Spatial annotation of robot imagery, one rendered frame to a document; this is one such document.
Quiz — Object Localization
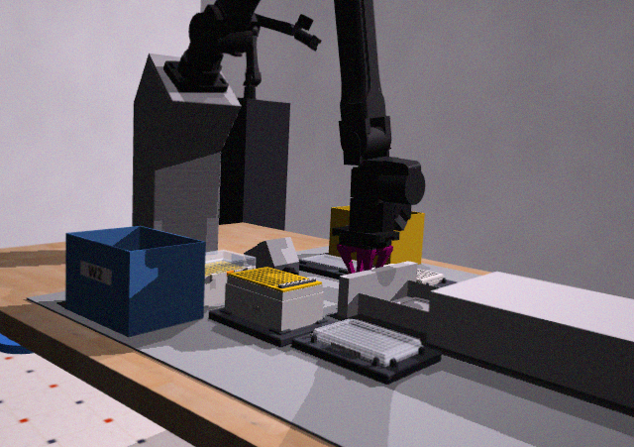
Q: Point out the yellow open-top bin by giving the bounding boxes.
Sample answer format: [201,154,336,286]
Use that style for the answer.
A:
[329,206,425,265]

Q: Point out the blue open-top bin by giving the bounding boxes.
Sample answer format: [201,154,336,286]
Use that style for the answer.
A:
[65,226,206,337]

